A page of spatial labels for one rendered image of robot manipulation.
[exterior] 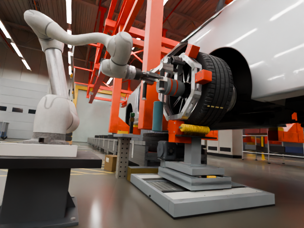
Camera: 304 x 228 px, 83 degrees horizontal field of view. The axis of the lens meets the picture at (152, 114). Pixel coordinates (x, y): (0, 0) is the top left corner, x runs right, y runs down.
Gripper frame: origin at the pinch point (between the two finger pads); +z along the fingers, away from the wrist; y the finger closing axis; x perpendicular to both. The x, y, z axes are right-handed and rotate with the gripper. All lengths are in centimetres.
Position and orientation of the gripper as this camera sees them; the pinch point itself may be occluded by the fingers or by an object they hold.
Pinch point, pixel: (161, 79)
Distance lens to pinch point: 124.1
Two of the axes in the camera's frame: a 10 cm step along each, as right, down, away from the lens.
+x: 0.6, -9.9, 1.6
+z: 9.2, 1.2, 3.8
